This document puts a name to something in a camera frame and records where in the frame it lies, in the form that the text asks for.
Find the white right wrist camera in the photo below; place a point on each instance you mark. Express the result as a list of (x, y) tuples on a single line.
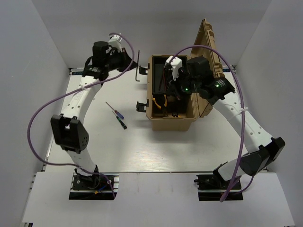
[(173, 64)]

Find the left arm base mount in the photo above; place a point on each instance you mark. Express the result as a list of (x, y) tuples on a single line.
[(94, 188)]

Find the blue handled screwdriver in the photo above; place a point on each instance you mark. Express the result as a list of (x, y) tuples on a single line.
[(116, 112)]

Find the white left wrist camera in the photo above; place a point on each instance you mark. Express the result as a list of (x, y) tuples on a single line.
[(116, 40)]

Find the black toolbox latch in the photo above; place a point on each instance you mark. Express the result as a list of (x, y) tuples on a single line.
[(144, 70), (142, 107)]

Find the yellow handled needle-nose pliers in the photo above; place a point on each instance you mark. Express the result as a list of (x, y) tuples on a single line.
[(164, 102)]

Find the small dark hex key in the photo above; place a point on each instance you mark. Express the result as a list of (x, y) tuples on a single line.
[(136, 73)]

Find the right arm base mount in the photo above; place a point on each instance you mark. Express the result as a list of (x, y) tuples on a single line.
[(211, 189)]

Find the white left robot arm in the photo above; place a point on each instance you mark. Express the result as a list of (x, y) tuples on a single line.
[(68, 127)]

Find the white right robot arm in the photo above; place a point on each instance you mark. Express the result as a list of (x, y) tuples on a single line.
[(258, 148)]

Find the yellow handled small pliers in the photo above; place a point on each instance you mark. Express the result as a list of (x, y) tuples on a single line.
[(159, 103)]

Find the black toolbox tray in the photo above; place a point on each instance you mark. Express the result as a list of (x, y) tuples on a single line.
[(157, 63)]

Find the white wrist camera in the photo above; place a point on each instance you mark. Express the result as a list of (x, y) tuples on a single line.
[(116, 40), (173, 64)]

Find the tan plastic toolbox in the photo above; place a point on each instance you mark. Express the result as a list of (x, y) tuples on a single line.
[(181, 112)]

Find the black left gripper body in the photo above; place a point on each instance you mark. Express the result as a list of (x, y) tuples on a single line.
[(112, 62)]

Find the black front toolbox latch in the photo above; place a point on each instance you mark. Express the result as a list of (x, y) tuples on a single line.
[(142, 107)]

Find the black rear toolbox latch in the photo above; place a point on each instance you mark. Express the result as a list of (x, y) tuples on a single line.
[(144, 70)]

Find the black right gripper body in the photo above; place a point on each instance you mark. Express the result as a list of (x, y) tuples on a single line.
[(182, 85)]

